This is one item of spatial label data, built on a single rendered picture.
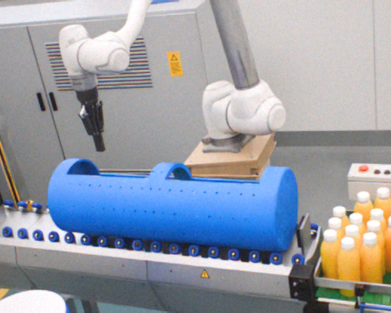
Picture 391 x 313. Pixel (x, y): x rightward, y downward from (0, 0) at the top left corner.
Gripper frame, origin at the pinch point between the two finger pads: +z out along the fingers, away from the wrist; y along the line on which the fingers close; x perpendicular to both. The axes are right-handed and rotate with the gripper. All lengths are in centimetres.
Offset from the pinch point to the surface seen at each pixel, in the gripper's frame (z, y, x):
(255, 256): 36, 9, 58
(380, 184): 25, -25, 94
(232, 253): 36, 9, 50
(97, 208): 19.8, 12.8, 1.8
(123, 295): 63, 8, -1
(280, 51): 47, -268, -16
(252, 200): 14, 10, 60
